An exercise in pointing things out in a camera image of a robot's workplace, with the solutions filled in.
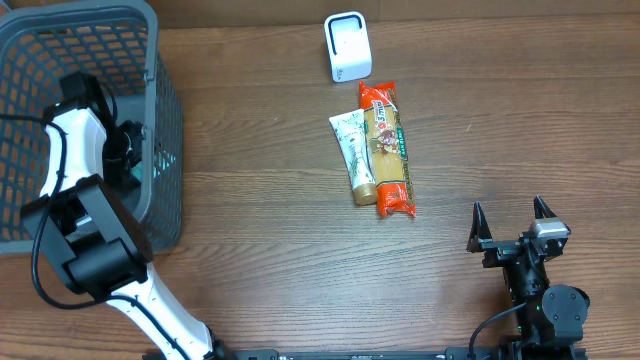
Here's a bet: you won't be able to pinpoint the white barcode scanner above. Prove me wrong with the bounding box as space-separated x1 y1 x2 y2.
324 11 373 83

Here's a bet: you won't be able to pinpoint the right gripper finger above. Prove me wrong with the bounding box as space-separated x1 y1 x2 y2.
533 195 555 219
466 201 493 252

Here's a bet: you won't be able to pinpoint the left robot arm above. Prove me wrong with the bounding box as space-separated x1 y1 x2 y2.
20 71 234 359

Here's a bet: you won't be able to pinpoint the white cosmetic tube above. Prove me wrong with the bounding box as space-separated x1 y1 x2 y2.
329 109 377 206

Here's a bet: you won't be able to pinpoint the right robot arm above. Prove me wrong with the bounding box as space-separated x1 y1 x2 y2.
467 196 590 359

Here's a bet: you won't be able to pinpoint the grey plastic shopping basket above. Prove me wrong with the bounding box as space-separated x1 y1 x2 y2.
1 1 183 252

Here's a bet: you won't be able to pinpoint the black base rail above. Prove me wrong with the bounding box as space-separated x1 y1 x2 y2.
140 347 589 360

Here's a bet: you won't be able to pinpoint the orange spaghetti packet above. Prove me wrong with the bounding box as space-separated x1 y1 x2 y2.
359 82 416 217

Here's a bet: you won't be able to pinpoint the teal snack packet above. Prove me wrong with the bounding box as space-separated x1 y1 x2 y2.
131 162 143 184

